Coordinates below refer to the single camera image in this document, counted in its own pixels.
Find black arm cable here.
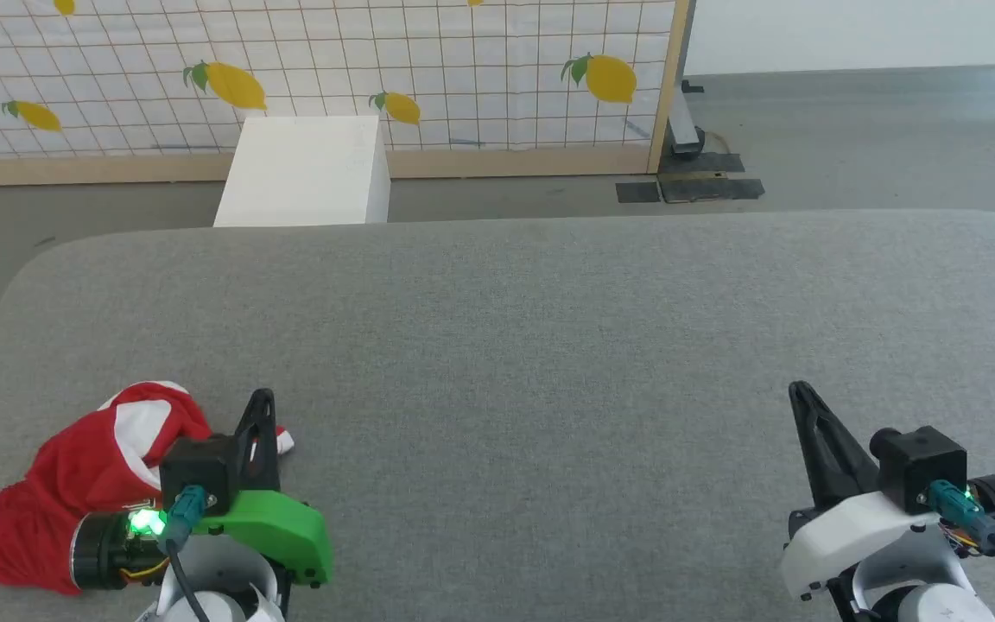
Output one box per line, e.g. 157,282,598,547
161,486,212,622
929,481,995,607

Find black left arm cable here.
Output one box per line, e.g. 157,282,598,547
161,486,212,622

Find red white-striped shorts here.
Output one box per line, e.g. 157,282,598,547
0,381,296,596

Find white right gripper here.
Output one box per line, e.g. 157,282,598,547
779,380,941,600

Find lemon print partition screen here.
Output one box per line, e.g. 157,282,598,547
0,0,691,188

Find long black floor tape patch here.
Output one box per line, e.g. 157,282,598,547
660,177,765,205

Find metal screen support foot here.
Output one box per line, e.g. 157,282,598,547
669,79,708,159

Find black floor tape under foot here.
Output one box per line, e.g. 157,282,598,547
658,152,745,175

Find white box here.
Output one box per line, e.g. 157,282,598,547
213,115,392,228

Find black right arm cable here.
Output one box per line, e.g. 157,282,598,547
929,481,995,607

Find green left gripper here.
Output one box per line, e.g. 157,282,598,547
193,389,333,587

